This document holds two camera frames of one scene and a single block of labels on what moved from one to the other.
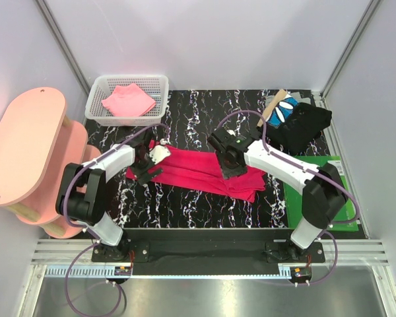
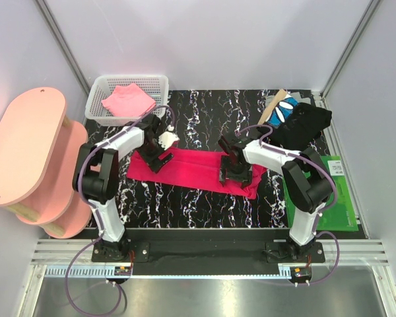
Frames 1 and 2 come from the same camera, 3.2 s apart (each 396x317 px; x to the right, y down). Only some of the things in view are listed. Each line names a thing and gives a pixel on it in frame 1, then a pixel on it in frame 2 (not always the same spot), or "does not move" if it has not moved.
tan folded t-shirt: (280, 94) does not move
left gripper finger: (151, 172) → (165, 158)
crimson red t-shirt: (201, 170) does not move
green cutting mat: (293, 199) does not move
